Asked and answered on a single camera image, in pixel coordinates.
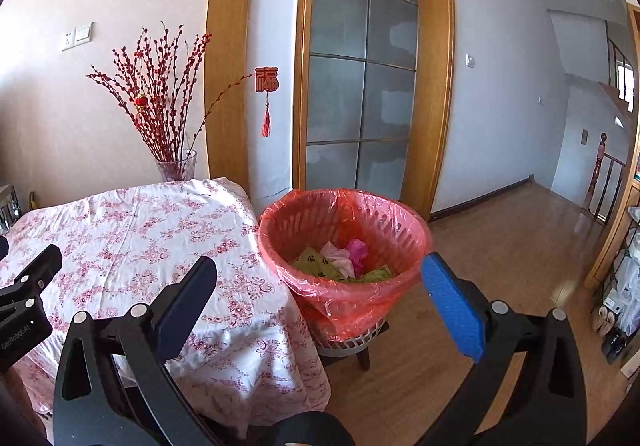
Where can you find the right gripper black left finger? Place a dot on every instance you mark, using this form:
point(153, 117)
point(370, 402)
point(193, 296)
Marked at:
point(113, 387)

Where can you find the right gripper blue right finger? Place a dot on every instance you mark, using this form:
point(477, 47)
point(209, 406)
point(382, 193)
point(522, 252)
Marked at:
point(548, 404)

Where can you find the magenta plastic bag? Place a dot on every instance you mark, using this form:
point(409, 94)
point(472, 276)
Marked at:
point(358, 255)

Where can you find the white paper bag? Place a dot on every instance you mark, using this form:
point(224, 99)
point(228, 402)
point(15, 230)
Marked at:
point(338, 258)

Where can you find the lime green plastic bag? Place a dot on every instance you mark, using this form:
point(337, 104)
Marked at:
point(316, 265)

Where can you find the red-lined trash basket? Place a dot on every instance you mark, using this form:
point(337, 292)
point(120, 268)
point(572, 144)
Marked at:
point(341, 315)

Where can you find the shoe rack with shoes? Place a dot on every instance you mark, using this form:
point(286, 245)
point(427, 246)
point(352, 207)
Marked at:
point(619, 290)

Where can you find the floral pink white tablecloth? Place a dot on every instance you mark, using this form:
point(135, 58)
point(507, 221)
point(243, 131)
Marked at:
point(249, 360)

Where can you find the wooden stool under basket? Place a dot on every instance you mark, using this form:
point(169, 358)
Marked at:
point(361, 352)

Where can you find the wooden stair railing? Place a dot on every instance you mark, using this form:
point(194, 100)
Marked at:
point(604, 184)

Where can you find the glass vase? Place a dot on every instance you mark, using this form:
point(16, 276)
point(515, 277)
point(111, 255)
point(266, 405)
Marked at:
point(183, 169)

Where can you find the small red lantern ornament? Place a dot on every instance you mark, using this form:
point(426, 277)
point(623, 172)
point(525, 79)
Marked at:
point(141, 102)

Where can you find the red berry branches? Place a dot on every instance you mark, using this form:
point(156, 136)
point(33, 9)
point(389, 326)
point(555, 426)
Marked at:
point(164, 69)

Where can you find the red fu tassel ornament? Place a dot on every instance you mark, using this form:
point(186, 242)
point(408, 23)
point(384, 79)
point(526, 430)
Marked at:
point(267, 83)

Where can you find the frosted glass sliding door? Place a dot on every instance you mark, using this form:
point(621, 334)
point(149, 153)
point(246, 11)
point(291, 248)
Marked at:
point(362, 70)

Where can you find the white wall socket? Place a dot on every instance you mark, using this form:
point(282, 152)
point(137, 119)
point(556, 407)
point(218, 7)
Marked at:
point(68, 40)

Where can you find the white light switch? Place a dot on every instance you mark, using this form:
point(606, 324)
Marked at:
point(83, 34)

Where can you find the wooden door frame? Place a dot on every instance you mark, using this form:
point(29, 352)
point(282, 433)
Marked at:
point(227, 130)

